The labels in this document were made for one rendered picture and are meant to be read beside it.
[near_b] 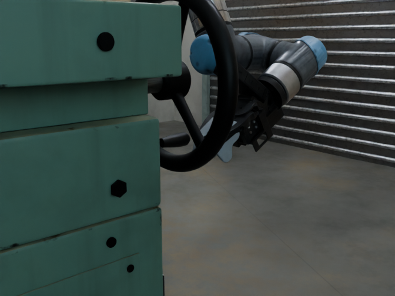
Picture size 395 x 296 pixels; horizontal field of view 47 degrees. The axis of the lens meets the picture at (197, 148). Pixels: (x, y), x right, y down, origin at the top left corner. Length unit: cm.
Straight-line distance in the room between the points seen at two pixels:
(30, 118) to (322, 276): 155
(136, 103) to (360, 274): 154
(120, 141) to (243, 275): 141
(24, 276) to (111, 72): 18
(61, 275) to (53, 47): 19
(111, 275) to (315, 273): 146
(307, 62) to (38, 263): 66
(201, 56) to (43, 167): 53
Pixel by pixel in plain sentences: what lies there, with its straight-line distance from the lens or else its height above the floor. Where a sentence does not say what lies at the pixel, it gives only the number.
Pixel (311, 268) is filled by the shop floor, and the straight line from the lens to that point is 188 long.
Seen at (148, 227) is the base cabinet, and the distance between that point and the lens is 45.
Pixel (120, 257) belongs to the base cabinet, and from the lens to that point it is 45.
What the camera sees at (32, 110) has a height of 82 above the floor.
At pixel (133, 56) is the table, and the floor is 86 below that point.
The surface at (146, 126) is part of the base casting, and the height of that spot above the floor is 79.
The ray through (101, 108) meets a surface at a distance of 42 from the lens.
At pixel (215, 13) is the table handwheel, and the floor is 90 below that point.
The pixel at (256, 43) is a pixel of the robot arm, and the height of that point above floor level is 86.
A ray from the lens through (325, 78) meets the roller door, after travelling 360.
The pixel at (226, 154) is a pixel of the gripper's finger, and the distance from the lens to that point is 79.
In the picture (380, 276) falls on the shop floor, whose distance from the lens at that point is 190.
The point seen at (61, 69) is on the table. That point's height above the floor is 85.
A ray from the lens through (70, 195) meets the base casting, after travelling 40.
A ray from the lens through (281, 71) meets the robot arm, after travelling 87.
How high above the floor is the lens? 87
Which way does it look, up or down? 14 degrees down
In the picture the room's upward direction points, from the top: straight up
